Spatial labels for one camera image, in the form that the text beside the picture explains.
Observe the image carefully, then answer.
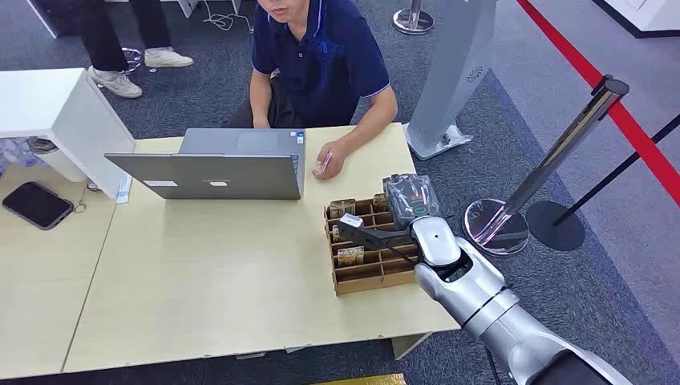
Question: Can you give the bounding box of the person's left hand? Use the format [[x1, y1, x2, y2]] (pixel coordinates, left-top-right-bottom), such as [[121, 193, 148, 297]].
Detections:
[[311, 138, 350, 180]]

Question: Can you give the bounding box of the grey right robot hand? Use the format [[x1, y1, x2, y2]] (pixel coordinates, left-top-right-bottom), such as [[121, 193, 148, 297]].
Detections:
[[382, 173, 443, 231]]

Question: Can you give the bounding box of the standing person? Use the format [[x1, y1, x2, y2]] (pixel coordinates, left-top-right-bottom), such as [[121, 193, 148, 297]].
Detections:
[[74, 0, 196, 100]]

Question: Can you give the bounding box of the chrome stanchion post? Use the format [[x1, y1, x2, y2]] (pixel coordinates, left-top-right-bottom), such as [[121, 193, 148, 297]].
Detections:
[[462, 74, 631, 257]]

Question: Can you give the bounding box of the wooden compartment card box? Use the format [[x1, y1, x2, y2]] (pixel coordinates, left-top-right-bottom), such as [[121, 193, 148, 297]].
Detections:
[[322, 193, 427, 297]]

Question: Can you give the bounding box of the white counter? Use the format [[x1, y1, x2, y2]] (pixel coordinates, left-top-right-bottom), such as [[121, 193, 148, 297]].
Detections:
[[591, 0, 680, 39]]

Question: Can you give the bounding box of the black stanchion post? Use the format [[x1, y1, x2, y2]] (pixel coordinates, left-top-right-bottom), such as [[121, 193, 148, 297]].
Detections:
[[525, 113, 680, 253]]

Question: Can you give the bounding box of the red barrier belt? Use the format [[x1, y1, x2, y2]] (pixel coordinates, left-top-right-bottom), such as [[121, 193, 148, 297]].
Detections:
[[516, 0, 680, 208]]

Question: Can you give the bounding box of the seated person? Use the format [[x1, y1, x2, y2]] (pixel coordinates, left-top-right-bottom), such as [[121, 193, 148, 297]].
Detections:
[[220, 0, 399, 180]]

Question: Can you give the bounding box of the white kiosk stand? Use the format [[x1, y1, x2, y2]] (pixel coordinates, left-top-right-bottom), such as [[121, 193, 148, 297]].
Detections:
[[401, 0, 498, 162]]

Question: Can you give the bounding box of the grey laptop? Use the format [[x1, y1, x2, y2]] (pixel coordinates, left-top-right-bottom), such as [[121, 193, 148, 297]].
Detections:
[[103, 127, 307, 201]]

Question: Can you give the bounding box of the white cabinet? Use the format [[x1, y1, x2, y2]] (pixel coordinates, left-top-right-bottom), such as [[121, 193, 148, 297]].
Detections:
[[0, 67, 137, 201]]

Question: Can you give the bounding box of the black smartphone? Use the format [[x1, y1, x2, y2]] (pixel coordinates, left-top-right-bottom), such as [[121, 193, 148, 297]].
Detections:
[[1, 181, 75, 231]]

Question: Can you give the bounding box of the white table leg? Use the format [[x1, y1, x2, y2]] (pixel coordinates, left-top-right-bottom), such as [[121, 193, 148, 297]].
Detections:
[[391, 331, 433, 362]]

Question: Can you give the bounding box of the chrome stanchion base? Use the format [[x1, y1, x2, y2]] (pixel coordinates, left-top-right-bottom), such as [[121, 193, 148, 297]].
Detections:
[[391, 0, 436, 37]]

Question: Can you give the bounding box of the yellow floor item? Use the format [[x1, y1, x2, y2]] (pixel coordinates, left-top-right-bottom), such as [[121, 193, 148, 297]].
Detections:
[[312, 372, 408, 385]]

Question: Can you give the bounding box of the small chrome round base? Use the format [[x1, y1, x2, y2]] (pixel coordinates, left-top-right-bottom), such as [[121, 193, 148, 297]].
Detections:
[[120, 47, 145, 75]]

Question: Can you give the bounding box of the grey round disc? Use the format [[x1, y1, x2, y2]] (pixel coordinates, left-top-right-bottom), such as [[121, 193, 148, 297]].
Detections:
[[27, 136, 59, 156]]

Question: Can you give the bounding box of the white cable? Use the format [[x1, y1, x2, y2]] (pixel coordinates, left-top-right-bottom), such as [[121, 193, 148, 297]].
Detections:
[[201, 0, 256, 34]]

